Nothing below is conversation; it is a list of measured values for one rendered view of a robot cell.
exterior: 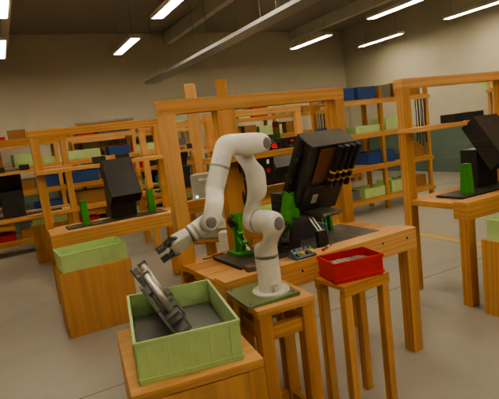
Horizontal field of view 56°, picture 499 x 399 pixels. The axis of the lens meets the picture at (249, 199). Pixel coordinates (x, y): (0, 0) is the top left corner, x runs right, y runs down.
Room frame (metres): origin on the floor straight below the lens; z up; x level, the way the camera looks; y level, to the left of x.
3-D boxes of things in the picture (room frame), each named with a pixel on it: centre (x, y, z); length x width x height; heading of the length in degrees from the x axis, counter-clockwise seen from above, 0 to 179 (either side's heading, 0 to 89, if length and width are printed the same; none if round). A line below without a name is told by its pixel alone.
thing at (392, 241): (2.89, -0.43, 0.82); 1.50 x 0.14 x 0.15; 119
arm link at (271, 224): (2.29, -0.07, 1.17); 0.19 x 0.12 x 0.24; 41
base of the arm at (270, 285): (2.32, -0.05, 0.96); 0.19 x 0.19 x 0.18
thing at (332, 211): (3.08, -0.41, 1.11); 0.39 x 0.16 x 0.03; 29
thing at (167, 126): (3.39, -0.15, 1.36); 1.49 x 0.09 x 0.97; 119
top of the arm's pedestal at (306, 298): (2.32, -0.05, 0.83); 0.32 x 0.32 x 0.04; 24
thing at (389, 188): (8.77, -2.43, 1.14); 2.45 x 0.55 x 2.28; 117
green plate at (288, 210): (3.04, -0.26, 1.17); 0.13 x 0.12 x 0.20; 119
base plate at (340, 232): (3.13, -0.30, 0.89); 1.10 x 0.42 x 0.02; 119
